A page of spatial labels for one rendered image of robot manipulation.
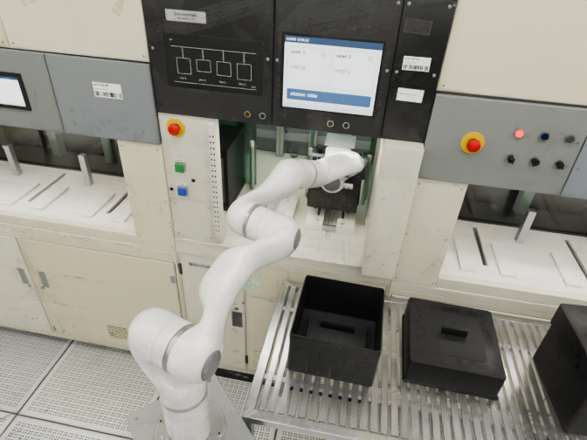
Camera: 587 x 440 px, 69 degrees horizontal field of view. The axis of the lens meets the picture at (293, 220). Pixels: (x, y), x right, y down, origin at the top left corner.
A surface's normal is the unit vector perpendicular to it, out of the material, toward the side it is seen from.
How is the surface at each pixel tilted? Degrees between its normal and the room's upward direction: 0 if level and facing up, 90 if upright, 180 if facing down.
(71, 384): 0
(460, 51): 90
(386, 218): 90
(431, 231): 90
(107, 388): 0
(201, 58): 90
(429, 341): 0
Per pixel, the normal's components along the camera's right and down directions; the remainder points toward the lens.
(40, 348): 0.05, -0.82
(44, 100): -0.18, 0.55
